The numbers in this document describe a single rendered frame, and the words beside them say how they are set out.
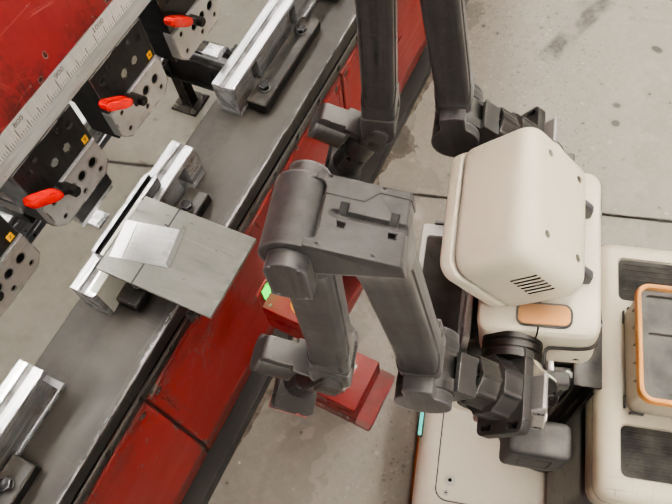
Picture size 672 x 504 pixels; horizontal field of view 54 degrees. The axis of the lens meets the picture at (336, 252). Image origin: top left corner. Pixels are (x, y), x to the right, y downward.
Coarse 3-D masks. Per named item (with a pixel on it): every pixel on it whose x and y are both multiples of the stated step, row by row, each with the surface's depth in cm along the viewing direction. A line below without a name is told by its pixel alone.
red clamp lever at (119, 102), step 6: (114, 96) 108; (120, 96) 109; (126, 96) 113; (132, 96) 112; (138, 96) 112; (144, 96) 112; (102, 102) 105; (108, 102) 105; (114, 102) 106; (120, 102) 107; (126, 102) 109; (132, 102) 110; (138, 102) 112; (144, 102) 113; (102, 108) 106; (108, 108) 105; (114, 108) 107; (120, 108) 108
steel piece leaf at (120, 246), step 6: (126, 222) 132; (132, 222) 132; (126, 228) 131; (132, 228) 131; (120, 234) 131; (126, 234) 130; (132, 234) 130; (120, 240) 130; (126, 240) 130; (114, 246) 129; (120, 246) 129; (126, 246) 129; (114, 252) 129; (120, 252) 129; (120, 258) 128
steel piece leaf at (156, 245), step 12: (144, 228) 131; (156, 228) 130; (168, 228) 130; (180, 228) 128; (132, 240) 130; (144, 240) 129; (156, 240) 129; (168, 240) 129; (180, 240) 128; (132, 252) 128; (144, 252) 128; (156, 252) 128; (168, 252) 128; (156, 264) 127; (168, 264) 125
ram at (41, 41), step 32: (0, 0) 85; (32, 0) 90; (64, 0) 95; (96, 0) 100; (0, 32) 87; (32, 32) 91; (64, 32) 97; (0, 64) 88; (32, 64) 93; (96, 64) 105; (0, 96) 90; (32, 96) 95; (64, 96) 101; (0, 128) 92; (32, 128) 97
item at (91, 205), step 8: (104, 176) 122; (104, 184) 122; (96, 192) 121; (104, 192) 123; (88, 200) 120; (96, 200) 122; (88, 208) 121; (96, 208) 124; (80, 216) 119; (88, 216) 123; (80, 224) 121
